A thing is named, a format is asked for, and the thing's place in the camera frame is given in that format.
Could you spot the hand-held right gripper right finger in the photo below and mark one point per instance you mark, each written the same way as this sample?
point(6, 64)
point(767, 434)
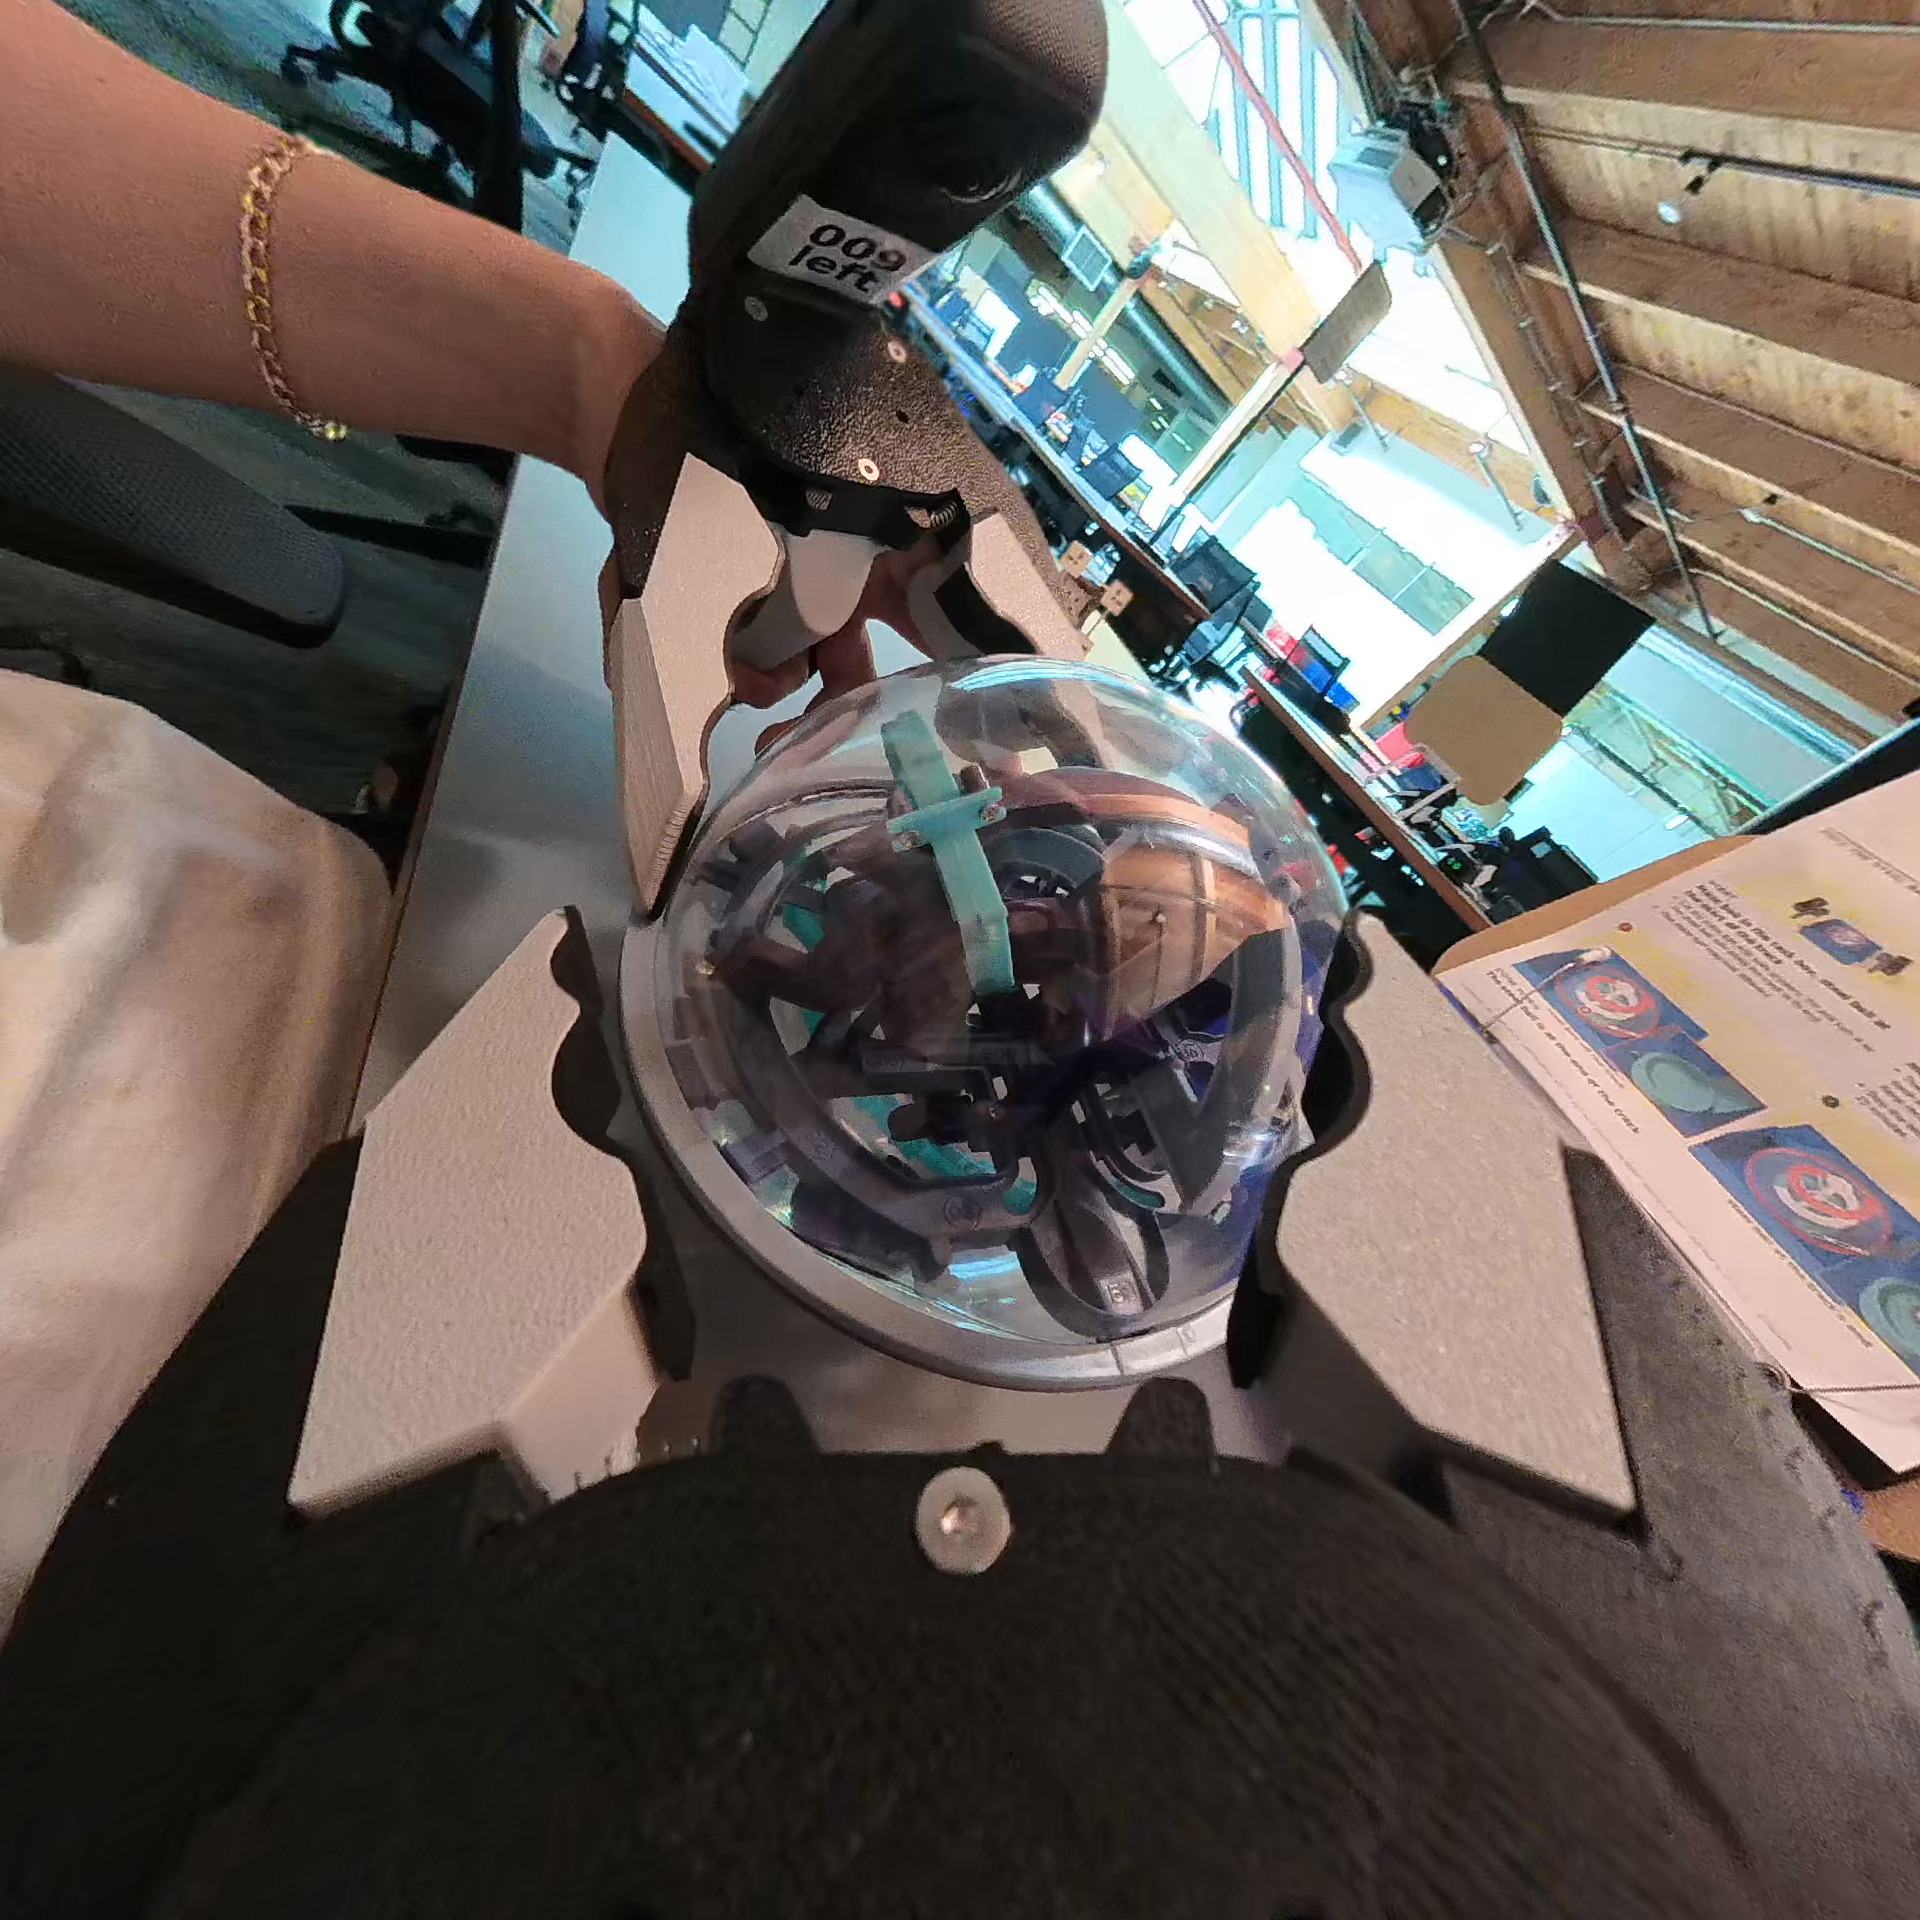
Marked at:
point(1454, 1290)

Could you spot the tan divider panel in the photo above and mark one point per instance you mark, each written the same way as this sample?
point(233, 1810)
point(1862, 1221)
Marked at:
point(1485, 732)

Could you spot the white ceiling camera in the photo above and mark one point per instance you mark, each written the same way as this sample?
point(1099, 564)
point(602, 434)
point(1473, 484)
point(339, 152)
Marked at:
point(1391, 181)

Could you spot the printed instruction sheet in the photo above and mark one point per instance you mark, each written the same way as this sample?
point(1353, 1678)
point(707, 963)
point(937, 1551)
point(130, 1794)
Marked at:
point(1726, 1080)

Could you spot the wooden desk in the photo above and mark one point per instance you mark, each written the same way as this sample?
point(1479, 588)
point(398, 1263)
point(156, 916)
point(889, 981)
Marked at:
point(1353, 783)

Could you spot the person's left hand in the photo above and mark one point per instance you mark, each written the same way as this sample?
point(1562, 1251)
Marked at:
point(494, 349)

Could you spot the printed white shirt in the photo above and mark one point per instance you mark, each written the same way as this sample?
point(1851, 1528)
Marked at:
point(151, 1048)

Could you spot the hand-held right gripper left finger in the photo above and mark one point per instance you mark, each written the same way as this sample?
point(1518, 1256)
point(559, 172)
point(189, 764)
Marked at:
point(465, 1290)

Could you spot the black divider panel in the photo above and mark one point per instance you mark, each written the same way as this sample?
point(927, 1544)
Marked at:
point(1568, 638)

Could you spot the clear plastic maze ball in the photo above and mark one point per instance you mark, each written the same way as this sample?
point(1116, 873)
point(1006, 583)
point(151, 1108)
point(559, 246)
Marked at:
point(976, 1048)

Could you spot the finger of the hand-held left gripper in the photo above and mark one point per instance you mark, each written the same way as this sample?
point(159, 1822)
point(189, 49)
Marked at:
point(668, 676)
point(997, 624)

